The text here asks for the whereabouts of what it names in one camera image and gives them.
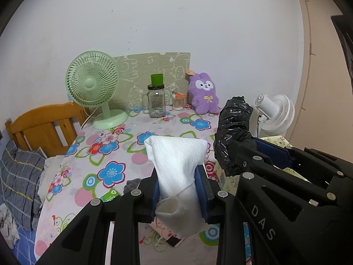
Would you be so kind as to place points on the cotton swab jar orange lid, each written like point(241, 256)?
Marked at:
point(178, 101)

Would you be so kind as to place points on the green desk fan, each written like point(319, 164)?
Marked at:
point(92, 80)

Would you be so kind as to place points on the yellow cartoon storage box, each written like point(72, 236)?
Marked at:
point(230, 183)

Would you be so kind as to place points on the black plastic bag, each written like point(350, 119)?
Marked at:
point(233, 126)

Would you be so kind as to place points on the purple plush bunny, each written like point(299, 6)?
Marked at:
point(203, 93)

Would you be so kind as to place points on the dark grey sock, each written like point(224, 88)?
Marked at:
point(131, 185)

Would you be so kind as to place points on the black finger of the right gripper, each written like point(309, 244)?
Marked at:
point(241, 155)

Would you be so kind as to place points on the green cup on jar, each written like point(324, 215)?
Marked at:
point(157, 80)

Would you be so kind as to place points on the floral tablecloth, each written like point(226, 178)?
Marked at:
point(99, 160)

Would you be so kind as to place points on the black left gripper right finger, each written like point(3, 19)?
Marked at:
point(220, 207)

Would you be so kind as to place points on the grey plaid pillow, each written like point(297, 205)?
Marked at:
point(20, 174)

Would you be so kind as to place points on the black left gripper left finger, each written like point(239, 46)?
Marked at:
point(85, 239)

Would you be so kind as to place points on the white standing fan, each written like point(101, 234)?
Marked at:
point(277, 114)

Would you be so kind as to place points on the green tissue pack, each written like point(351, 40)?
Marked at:
point(113, 193)

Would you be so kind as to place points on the crumpled white cloth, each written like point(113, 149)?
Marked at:
point(8, 227)

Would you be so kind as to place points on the glass mason jar mug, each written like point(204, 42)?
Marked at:
point(154, 102)

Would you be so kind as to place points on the white sock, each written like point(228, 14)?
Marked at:
point(175, 160)

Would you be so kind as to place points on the green patterned board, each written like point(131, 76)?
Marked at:
point(135, 75)

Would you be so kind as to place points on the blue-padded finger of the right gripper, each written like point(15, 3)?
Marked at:
point(301, 161)

